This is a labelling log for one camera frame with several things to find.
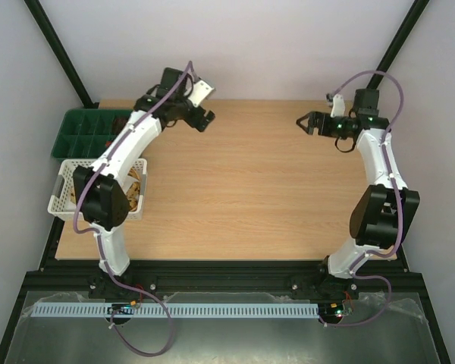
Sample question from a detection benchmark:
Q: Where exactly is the right black frame post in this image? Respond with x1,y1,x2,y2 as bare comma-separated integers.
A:
376,0,430,73

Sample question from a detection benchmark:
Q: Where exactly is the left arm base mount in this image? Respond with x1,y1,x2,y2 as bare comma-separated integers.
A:
87,270,158,302

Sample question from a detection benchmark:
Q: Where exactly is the black aluminium frame rail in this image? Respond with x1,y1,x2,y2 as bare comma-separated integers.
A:
19,260,428,300

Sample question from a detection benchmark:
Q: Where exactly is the white perforated plastic basket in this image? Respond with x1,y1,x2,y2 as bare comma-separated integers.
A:
47,158,147,221

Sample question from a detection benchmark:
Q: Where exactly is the black frame post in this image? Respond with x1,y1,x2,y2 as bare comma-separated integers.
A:
24,0,97,109
376,0,430,73

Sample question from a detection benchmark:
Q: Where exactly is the tan patterned tie in basket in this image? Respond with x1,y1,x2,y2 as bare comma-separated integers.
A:
67,168,141,212

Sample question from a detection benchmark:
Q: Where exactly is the light blue slotted cable duct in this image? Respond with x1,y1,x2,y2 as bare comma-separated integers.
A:
30,303,319,319

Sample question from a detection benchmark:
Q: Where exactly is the rolled brown patterned tie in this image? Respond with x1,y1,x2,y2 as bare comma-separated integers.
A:
111,117,128,135

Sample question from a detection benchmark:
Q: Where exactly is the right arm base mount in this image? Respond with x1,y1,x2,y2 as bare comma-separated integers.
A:
289,273,359,301

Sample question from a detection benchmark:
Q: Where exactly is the left black frame post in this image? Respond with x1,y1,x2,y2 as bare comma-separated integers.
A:
24,0,97,109

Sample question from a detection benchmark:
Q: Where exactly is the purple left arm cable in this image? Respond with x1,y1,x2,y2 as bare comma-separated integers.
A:
72,59,195,357

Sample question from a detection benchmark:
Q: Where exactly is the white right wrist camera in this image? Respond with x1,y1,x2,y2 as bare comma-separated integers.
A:
326,93,346,118

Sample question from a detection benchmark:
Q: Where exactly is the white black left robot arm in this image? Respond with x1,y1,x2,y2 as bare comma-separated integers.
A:
73,62,215,277

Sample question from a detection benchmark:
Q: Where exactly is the green divided storage tray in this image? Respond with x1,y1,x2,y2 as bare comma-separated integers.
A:
51,108,131,161

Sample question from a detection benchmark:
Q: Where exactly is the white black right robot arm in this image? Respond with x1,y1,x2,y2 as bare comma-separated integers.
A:
296,89,420,297

